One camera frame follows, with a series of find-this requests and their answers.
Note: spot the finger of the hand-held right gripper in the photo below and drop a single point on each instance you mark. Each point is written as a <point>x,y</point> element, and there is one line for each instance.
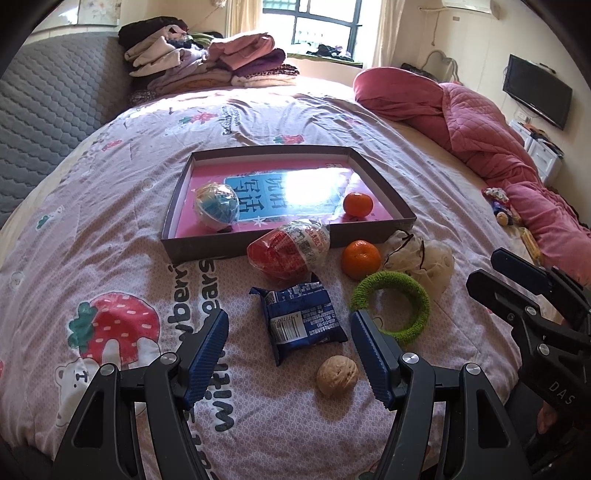
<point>503,295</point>
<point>521,267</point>

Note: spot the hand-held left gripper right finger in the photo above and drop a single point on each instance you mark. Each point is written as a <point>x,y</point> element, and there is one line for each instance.
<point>369,357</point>

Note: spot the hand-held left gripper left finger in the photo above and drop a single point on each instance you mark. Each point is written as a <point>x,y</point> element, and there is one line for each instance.
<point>205,357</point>

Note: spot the walnut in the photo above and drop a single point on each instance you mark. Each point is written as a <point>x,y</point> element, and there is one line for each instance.
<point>337,376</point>

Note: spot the beige mesh scrunchie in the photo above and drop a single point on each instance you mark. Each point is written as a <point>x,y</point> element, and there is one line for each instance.
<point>434,263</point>

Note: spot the blue snack packet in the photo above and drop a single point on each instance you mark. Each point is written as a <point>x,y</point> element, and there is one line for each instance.
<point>300,318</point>

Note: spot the shallow brown cardboard box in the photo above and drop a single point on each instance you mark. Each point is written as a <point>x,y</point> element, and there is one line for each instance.
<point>207,249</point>

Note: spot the person's right hand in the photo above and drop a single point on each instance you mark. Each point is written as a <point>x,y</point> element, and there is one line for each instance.
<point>550,417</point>

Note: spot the small stuffed toy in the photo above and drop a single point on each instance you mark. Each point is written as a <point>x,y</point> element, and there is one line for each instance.
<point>501,207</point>

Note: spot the orange tangerine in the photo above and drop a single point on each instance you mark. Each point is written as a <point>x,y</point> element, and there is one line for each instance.
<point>360,261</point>
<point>358,205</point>

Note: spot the white drawer cabinet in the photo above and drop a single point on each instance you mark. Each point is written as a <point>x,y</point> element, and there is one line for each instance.
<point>538,152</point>

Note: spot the red wrapped toy egg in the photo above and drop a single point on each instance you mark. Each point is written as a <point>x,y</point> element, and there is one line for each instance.
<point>277,254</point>

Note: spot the pink quilt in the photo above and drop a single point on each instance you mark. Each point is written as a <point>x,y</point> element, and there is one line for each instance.
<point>489,138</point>

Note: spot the blue wrapped toy egg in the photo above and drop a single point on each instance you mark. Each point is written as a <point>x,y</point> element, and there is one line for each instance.
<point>217,205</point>

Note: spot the black television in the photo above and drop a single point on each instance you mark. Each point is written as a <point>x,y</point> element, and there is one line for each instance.
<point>535,90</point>

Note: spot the pink pillow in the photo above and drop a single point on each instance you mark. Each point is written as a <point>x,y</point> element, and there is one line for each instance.
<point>397,94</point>

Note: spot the dark bag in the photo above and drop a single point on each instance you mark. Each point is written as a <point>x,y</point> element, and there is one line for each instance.
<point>415,69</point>

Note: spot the white air conditioner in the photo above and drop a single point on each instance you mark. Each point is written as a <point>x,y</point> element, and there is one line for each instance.
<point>466,4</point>

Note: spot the cream curtain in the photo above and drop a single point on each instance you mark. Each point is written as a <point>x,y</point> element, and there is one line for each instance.
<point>388,32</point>
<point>244,18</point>

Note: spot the grey quilted headboard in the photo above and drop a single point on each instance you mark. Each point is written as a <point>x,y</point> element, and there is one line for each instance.
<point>51,115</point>

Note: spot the dark clothes on windowsill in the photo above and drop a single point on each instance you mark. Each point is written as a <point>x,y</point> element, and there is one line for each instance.
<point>332,50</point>

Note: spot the pile of folded clothes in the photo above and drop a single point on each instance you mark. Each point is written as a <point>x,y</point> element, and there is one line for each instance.
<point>207,64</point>

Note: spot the window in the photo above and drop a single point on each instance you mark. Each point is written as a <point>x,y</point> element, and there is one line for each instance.
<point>323,23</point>

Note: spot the floral white wardrobe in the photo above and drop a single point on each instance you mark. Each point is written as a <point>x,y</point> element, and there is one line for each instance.
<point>97,9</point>

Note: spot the white curved metal frame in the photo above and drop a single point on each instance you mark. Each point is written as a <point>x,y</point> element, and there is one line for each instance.
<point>445,57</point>

